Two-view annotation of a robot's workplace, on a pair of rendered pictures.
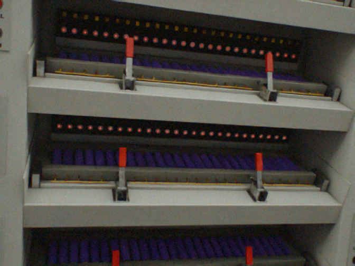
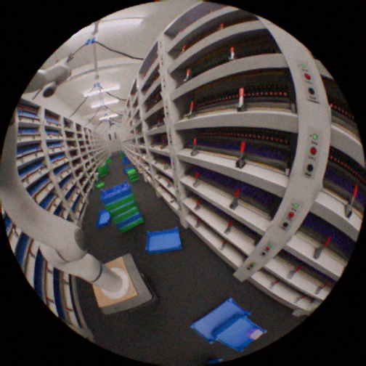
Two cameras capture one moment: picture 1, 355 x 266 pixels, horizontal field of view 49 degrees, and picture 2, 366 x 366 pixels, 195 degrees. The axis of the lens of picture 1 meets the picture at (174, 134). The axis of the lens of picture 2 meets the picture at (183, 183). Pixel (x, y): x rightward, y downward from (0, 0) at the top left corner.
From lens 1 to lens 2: 0.67 m
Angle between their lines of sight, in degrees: 74
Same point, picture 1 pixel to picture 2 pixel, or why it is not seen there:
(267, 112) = (231, 66)
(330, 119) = (271, 59)
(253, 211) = (235, 118)
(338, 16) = (248, 25)
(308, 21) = (237, 30)
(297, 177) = (277, 104)
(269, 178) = (259, 105)
